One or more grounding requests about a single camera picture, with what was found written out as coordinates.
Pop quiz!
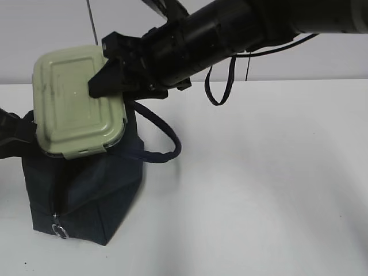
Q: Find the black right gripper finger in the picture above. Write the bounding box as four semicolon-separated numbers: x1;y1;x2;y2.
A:
88;59;127;98

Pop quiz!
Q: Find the dark blue lunch bag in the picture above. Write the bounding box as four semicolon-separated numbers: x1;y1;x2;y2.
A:
21;102;182;246

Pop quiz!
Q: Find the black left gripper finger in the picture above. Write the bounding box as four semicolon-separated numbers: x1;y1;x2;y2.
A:
1;109;37;159

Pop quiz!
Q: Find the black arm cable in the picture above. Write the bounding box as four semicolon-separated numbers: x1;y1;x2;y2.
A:
204;33;320;106

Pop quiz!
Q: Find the silver zipper pull ring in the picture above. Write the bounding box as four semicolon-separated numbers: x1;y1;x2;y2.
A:
51;212;69;239

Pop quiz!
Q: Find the glass container green lid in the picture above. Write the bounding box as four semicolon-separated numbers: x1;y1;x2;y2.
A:
32;45;127;160

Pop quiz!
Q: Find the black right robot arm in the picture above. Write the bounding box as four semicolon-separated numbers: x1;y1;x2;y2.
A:
88;1;367;100

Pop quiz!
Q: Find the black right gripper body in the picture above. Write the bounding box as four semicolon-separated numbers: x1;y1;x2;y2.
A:
101;27;168;101

